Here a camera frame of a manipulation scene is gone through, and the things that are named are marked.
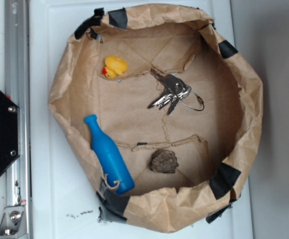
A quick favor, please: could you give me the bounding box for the brown paper bag bin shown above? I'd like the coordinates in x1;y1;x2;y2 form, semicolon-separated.
49;3;263;233

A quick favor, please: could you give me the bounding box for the brown rock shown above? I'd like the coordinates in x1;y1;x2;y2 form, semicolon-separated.
150;149;179;173

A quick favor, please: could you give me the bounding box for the yellow rubber duck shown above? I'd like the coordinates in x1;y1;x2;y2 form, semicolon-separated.
102;56;128;79

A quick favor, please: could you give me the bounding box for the blue plastic bottle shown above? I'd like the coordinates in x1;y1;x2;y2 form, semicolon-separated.
84;115;135;194

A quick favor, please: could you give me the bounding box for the aluminium rail frame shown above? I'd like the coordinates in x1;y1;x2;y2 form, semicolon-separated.
4;0;32;239

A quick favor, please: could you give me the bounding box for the metal corner bracket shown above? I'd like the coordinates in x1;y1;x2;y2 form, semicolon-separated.
0;206;27;239

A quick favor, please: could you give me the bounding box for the silver key bunch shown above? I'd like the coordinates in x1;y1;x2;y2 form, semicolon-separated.
147;68;205;116

